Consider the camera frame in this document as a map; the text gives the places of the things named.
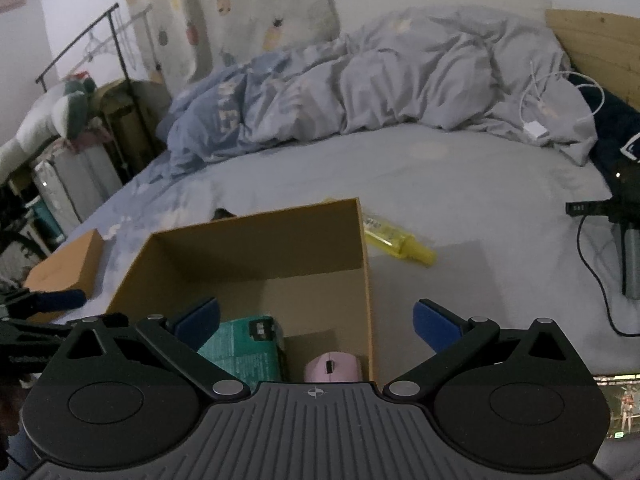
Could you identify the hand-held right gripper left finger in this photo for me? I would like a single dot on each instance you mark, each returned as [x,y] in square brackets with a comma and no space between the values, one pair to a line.
[200,322]

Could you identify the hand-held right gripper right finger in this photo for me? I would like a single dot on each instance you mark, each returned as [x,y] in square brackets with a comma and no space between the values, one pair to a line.
[434,326]

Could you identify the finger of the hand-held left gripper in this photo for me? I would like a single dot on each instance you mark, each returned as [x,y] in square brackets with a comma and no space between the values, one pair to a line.
[55,300]
[35,332]

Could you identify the brown cardboard box lid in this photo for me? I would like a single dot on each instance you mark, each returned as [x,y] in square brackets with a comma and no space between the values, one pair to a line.
[60,265]

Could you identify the yellow plastic bottle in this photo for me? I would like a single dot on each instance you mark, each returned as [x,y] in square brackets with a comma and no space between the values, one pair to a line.
[395,242]

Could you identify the brown cardboard box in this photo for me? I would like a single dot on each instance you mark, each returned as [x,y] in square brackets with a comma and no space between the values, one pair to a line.
[260,245]

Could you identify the teal packet box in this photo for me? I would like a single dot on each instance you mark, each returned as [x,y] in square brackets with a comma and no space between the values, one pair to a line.
[240,355]

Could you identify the pink computer mouse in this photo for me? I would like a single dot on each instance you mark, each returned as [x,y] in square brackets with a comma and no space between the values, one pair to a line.
[342,369]

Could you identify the small black item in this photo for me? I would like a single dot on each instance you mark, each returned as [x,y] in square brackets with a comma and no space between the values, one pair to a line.
[223,214]

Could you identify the white storage box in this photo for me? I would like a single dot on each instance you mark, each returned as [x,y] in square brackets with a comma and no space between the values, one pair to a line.
[75,180]

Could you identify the white and green plush toy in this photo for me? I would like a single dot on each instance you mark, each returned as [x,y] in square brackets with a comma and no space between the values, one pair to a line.
[45,110]

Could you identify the olive fabric storage bag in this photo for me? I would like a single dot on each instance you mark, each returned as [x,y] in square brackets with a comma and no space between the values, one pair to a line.
[120,110]

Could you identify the smartphone with lit screen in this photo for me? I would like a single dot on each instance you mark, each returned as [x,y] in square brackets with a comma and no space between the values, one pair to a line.
[622,405]

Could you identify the grey blue duvet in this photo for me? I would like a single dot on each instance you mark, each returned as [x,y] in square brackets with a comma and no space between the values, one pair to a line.
[400,75]

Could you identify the black metal clothes rack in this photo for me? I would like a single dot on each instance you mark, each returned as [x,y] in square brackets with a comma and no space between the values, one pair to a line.
[121,50]

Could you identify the navy printed pillow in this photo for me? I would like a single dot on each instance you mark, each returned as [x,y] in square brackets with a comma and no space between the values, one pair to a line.
[615,125]

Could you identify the pineapple print curtain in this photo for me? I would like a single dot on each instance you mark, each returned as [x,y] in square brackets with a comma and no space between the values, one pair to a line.
[225,10]

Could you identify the wooden headboard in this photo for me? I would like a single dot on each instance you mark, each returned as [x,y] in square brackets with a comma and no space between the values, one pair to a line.
[600,45]

